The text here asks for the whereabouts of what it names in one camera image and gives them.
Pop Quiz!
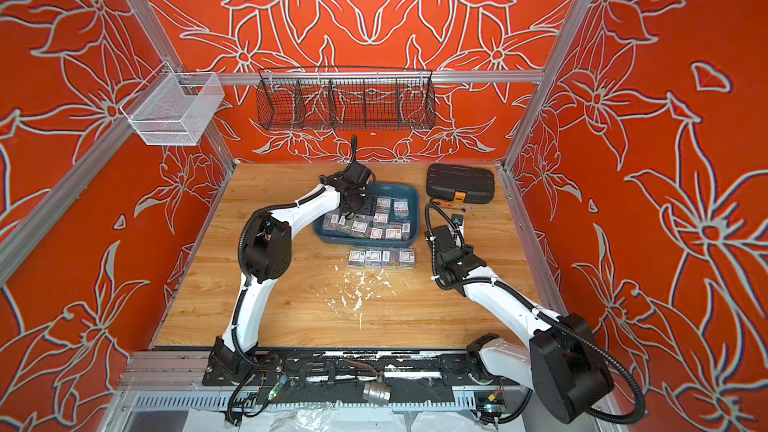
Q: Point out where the orange black ratchet wrench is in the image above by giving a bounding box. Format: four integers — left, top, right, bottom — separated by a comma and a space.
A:
430, 197, 468, 213

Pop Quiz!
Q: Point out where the black wire wall basket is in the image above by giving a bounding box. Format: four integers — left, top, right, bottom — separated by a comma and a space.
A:
255, 67, 437, 132

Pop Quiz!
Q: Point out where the white wire mesh basket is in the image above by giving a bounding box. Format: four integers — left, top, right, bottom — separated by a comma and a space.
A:
121, 72, 224, 146

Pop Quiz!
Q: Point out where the blue plastic storage tray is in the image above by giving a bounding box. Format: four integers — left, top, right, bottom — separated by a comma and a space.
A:
312, 182, 420, 248

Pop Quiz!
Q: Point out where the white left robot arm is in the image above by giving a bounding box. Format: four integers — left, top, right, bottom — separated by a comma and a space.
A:
203, 136, 376, 385

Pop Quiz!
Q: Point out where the silver metal cylinder fitting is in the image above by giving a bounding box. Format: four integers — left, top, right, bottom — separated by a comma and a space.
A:
362, 381, 392, 406

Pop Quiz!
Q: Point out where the black plastic tool case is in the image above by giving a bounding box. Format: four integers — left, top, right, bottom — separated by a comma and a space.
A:
426, 163, 495, 204

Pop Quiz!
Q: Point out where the clear paper clip box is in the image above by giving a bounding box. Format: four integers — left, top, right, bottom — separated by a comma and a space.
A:
347, 247, 366, 269
365, 247, 383, 269
381, 248, 399, 269
398, 248, 416, 270

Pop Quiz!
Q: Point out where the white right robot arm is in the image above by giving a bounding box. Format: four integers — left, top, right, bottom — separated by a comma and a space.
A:
424, 201, 646, 426

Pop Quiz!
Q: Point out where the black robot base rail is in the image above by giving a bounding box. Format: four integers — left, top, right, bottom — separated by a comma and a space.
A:
202, 347, 523, 413

